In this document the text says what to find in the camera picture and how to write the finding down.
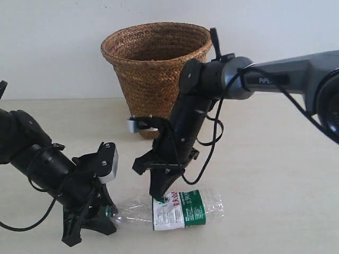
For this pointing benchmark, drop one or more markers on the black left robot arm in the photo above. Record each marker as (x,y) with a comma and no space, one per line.
(26,146)

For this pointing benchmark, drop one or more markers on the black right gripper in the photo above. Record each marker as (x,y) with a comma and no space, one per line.
(169,155)

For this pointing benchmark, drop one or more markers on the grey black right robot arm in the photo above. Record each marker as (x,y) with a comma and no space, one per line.
(204,85)

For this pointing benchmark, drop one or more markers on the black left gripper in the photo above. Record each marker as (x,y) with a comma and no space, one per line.
(74,181)

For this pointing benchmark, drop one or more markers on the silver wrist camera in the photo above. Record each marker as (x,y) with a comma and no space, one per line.
(108,161)
(139,124)

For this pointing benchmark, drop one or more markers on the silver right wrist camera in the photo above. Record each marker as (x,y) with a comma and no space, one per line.
(139,124)

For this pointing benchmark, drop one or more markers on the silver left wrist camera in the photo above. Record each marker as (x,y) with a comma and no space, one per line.
(108,161)

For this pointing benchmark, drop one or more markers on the clear plastic water bottle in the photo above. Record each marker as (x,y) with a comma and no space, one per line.
(175,210)

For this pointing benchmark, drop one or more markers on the woven brown wicker basket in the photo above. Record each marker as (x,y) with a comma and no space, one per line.
(147,60)

